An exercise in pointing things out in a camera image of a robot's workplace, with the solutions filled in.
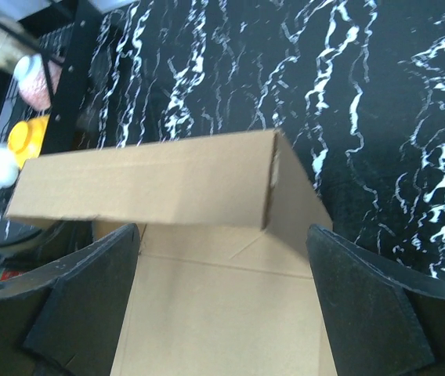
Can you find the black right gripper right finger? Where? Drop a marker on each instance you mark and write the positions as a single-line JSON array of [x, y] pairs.
[[381, 318]]

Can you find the orange ribbed bowl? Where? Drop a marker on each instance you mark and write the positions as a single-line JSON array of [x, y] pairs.
[[26, 138]]

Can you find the brown cardboard box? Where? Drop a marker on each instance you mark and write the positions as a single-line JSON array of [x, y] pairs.
[[223, 284]]

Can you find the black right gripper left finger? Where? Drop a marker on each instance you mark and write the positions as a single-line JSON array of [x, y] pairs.
[[65, 318]]

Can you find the pink patterned bowl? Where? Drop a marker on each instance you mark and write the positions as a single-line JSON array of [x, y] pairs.
[[32, 85]]

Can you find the black tray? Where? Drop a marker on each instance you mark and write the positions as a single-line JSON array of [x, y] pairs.
[[67, 79]]

